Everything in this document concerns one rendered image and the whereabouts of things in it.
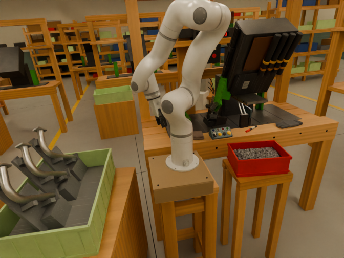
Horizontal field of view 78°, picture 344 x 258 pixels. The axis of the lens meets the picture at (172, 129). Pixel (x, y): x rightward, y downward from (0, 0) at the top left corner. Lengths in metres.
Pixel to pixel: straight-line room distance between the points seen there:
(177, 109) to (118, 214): 0.61
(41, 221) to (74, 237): 0.21
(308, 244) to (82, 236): 1.76
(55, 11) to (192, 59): 11.05
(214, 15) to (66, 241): 1.01
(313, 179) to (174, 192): 1.47
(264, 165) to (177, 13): 0.93
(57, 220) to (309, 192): 2.00
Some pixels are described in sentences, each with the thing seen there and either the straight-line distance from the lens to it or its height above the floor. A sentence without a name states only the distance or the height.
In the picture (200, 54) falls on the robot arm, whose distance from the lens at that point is 0.93.
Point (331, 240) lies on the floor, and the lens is 2.32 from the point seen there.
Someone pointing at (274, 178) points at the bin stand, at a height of 0.79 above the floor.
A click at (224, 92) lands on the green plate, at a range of 1.69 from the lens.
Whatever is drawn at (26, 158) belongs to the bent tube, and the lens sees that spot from 1.16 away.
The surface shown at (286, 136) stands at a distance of 1.81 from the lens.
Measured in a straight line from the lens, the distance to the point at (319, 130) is 1.98.
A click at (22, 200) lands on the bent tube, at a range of 1.05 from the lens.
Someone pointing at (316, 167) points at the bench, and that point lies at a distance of 2.18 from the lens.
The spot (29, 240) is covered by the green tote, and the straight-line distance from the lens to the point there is 1.05.
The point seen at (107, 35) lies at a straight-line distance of 8.45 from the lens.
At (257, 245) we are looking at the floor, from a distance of 2.07.
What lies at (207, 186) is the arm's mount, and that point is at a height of 0.90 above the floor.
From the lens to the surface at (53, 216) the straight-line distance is 1.12.
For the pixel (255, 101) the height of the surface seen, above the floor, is 1.13.
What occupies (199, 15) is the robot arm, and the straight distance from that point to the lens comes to 0.84.
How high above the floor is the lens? 1.61
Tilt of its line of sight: 24 degrees down
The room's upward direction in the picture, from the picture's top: 4 degrees counter-clockwise
